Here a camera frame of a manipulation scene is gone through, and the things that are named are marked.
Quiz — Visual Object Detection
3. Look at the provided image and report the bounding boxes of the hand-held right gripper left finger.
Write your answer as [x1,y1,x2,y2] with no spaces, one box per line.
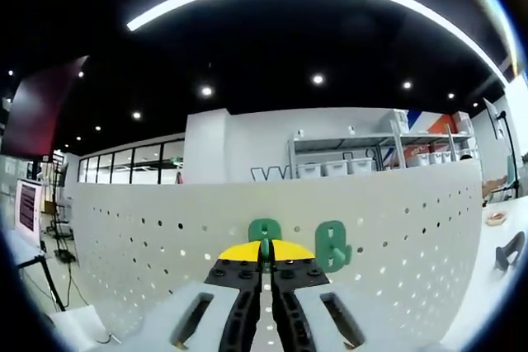
[123,239,264,352]

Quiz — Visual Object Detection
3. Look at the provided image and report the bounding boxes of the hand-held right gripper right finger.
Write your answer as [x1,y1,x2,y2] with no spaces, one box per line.
[270,239,409,352]

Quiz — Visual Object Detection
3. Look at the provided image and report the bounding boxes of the green hook assembly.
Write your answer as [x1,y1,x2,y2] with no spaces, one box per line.
[247,218,284,275]
[314,219,354,275]

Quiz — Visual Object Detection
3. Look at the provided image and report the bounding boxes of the white perforated mounting plate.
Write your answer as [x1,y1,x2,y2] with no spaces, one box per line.
[65,157,483,352]

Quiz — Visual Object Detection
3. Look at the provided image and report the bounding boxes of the metal shelf with bins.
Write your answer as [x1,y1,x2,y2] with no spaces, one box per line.
[296,108,479,178]

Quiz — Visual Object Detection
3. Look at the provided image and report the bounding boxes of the white side desk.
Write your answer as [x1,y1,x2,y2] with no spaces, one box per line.
[6,228,69,314]

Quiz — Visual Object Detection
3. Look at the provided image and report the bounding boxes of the black curved device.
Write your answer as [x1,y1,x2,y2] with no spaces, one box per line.
[494,232,527,273]

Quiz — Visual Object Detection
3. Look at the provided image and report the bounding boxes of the small tan tray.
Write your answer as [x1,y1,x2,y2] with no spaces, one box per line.
[484,210,508,228]

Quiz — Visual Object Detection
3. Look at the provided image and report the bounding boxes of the pink lit computer monitor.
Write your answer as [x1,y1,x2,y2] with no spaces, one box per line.
[14,178,45,246]

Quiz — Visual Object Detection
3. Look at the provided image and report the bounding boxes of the round ceiling spotlights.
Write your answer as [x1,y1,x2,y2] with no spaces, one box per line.
[6,69,457,143]

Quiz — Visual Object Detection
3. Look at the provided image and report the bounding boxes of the dark red ceiling panel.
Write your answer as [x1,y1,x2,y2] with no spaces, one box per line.
[0,54,90,159]

